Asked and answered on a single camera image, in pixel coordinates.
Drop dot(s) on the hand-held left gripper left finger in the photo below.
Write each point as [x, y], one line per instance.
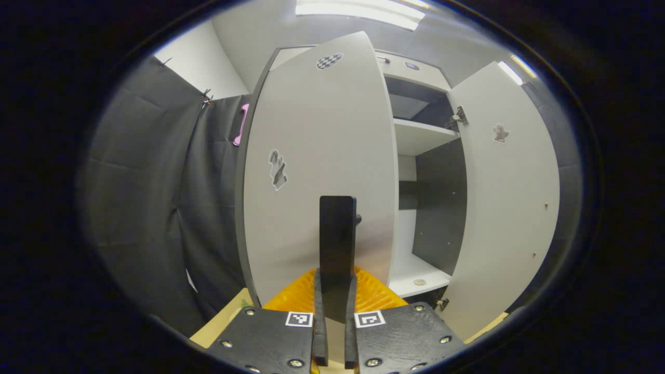
[265, 337]

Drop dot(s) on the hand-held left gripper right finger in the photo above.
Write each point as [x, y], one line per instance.
[405, 337]

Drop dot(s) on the grey double-door shoe cabinet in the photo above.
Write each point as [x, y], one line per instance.
[439, 208]

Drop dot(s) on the grey cabinet door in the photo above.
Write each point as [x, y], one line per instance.
[509, 208]
[322, 130]

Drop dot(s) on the metal door hinge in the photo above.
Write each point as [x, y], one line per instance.
[442, 304]
[457, 118]

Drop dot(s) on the white cabinet bottom shelf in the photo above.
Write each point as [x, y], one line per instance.
[415, 270]

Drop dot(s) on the white cabinet shelf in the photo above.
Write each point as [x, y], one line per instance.
[418, 137]
[415, 270]

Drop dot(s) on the black backdrop cloth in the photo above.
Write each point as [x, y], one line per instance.
[145, 182]

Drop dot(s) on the small ceiling light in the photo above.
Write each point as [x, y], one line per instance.
[510, 72]

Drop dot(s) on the large ceiling light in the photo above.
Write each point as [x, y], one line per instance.
[358, 11]

